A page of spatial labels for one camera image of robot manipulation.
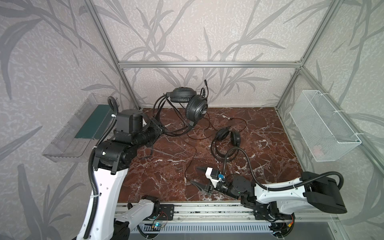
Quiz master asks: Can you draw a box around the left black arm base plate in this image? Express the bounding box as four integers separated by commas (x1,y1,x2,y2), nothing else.
157,204,175,221

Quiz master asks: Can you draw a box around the clear plastic wall tray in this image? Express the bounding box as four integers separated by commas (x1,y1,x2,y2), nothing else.
42,94,113,163

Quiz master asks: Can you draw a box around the green lit circuit board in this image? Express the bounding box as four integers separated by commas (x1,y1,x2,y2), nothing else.
152,222,166,231

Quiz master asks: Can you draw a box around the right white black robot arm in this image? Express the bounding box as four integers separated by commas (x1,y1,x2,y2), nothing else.
191,147,347,223

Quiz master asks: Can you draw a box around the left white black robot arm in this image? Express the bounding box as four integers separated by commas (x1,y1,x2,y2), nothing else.
77,96,174,240

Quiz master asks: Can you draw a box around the aluminium frame crossbar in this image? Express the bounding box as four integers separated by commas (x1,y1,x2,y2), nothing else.
118,61,302,69

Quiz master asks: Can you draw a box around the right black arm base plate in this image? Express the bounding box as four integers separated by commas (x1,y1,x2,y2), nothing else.
253,206,274,223

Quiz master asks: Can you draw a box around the aluminium front rail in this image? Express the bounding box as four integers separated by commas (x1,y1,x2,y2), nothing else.
86,201,341,224

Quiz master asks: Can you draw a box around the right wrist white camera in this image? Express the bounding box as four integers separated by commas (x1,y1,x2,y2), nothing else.
205,167,225,188

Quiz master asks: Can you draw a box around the small headphones black cable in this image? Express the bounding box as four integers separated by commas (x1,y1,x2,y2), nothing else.
206,115,248,142

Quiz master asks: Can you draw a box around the white wire mesh basket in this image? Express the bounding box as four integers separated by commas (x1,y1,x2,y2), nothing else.
290,90,362,162

